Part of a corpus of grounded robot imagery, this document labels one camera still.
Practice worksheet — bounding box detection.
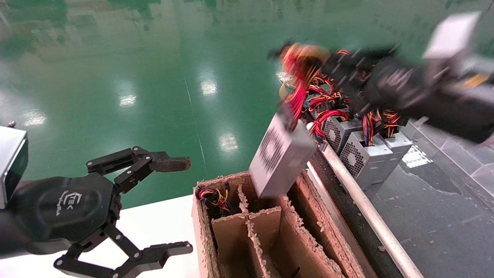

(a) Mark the worn cardboard divider box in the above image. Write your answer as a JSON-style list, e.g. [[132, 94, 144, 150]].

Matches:
[[191, 170, 368, 278]]

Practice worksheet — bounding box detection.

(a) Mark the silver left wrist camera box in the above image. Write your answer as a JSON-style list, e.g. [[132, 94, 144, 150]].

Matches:
[[0, 124, 29, 210]]

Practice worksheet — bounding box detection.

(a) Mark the silver power supply with cables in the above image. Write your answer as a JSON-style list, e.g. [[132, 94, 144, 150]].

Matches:
[[308, 91, 364, 156], [340, 110, 391, 190], [380, 110, 414, 184], [249, 41, 337, 200], [194, 185, 231, 217]]

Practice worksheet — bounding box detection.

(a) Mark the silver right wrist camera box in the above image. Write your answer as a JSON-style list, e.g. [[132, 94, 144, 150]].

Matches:
[[422, 11, 484, 63]]

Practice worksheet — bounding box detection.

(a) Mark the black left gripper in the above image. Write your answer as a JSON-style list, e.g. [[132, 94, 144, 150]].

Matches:
[[0, 146, 194, 278]]

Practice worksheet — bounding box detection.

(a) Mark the white rounded table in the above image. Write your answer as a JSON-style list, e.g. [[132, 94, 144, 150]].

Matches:
[[0, 194, 202, 278]]

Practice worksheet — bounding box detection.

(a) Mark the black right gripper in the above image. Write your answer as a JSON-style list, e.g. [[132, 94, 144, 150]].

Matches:
[[327, 46, 430, 121]]

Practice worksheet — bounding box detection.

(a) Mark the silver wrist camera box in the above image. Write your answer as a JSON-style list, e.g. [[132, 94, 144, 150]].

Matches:
[[0, 124, 29, 210], [422, 11, 484, 63]]

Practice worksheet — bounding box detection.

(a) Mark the long white rack rail pipe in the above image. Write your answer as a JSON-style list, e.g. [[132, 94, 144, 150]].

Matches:
[[307, 123, 425, 278]]

